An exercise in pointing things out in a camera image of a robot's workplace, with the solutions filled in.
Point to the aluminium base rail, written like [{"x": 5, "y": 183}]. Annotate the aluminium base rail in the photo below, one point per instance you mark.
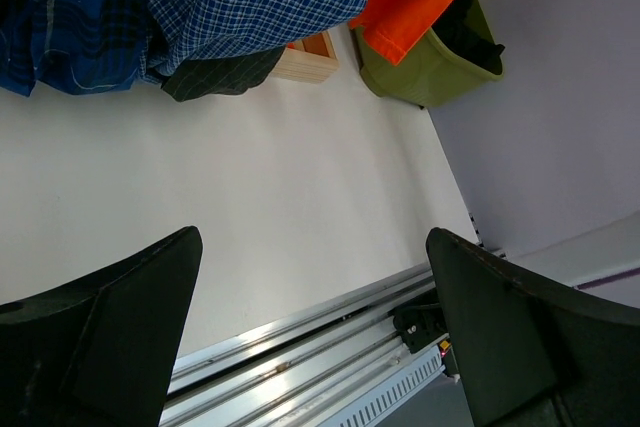
[{"x": 344, "y": 362}]

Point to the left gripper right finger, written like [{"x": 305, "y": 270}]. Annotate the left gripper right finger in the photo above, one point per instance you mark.
[{"x": 532, "y": 351}]

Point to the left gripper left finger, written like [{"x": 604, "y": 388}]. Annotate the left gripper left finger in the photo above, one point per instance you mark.
[{"x": 100, "y": 350}]

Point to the wooden clothes rack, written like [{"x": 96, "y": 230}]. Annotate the wooden clothes rack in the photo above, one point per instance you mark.
[{"x": 310, "y": 60}]

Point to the blue striped shirt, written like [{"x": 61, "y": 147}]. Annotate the blue striped shirt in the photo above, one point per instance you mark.
[{"x": 79, "y": 47}]

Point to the green plastic basket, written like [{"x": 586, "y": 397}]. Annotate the green plastic basket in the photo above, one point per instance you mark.
[{"x": 430, "y": 75}]

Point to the black shirt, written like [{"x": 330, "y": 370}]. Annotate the black shirt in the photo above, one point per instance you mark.
[{"x": 464, "y": 41}]

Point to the dark pinstripe shirt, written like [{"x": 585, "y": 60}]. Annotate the dark pinstripe shirt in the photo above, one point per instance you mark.
[{"x": 194, "y": 79}]

